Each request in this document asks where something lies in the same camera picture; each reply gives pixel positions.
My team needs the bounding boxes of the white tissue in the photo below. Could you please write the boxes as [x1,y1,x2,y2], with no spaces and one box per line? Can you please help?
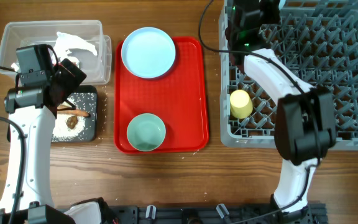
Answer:
[0,28,106,78]

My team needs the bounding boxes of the orange carrot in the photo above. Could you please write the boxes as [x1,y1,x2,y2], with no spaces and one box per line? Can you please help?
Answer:
[57,110,90,118]

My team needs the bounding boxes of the brown food scrap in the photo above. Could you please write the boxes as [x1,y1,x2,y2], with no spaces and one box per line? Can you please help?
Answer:
[66,116,78,129]

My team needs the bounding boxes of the large light blue plate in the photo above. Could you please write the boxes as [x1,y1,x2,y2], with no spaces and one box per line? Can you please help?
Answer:
[121,27,176,79]

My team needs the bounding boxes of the light green small bowl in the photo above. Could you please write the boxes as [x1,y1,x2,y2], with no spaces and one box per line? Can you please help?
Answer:
[126,113,167,152]

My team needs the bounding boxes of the yellow plastic cup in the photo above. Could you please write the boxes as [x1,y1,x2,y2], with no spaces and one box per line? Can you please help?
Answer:
[229,90,253,119]

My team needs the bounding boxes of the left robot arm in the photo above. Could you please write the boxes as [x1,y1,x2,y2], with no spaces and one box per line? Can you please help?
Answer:
[0,44,117,223]

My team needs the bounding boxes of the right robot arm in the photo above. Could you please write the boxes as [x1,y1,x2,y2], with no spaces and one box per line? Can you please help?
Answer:
[225,0,336,223]

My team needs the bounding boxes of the clear plastic waste bin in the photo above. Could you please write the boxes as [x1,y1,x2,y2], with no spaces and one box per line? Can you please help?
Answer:
[0,20,112,85]

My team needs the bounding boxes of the black waste tray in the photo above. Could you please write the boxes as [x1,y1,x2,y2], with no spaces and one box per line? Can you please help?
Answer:
[52,85,98,142]

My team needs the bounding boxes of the grey dishwasher rack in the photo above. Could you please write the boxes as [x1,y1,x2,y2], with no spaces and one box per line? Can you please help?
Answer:
[219,1,358,151]

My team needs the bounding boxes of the red serving tray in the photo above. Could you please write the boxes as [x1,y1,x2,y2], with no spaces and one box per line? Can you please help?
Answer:
[114,37,209,154]

